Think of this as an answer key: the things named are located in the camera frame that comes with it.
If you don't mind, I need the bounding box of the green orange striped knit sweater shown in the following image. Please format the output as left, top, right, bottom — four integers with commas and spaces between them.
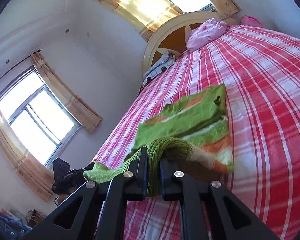
83, 84, 234, 197

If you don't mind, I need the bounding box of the person's left hand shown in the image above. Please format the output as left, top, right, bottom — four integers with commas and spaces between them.
54, 187, 76, 206

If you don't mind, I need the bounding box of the yellow lower side curtain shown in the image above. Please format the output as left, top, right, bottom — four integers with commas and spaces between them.
0, 110, 54, 202

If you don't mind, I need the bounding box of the yellow side window curtain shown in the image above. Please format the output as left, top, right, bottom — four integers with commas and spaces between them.
30, 52, 103, 133

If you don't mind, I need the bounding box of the clutter pile on floor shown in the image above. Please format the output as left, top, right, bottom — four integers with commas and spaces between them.
0, 215, 33, 239

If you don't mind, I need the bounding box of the red white plaid bedsheet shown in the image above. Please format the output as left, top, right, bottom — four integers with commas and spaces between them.
94, 25, 300, 239

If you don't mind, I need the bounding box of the grey patterned folded blanket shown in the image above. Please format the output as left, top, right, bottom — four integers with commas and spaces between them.
143, 51, 175, 86

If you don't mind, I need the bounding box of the cream wooden headboard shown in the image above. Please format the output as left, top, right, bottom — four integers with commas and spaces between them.
141, 11, 241, 79

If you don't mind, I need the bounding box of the pink pillow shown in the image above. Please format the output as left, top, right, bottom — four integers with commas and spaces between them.
186, 18, 230, 53

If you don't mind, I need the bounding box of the yellow curtain behind headboard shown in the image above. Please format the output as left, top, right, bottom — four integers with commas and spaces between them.
98, 0, 183, 42

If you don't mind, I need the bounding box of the pink cloth beside bed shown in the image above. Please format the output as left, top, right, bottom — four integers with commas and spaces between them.
241, 15, 263, 28

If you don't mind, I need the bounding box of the side window frame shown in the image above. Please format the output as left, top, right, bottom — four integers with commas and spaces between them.
0, 67, 81, 168

